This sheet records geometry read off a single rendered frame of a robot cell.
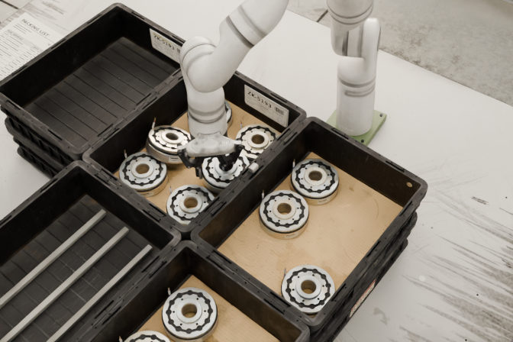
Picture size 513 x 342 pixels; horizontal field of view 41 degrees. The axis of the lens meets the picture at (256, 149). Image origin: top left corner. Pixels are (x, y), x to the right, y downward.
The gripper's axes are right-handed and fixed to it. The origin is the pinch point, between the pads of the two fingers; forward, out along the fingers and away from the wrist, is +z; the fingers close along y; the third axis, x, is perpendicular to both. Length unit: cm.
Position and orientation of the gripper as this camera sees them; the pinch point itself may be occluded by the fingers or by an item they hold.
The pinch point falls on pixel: (211, 169)
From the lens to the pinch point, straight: 147.5
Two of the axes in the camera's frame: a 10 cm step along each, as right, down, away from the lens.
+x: 1.2, 7.7, -6.2
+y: -9.9, 0.9, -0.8
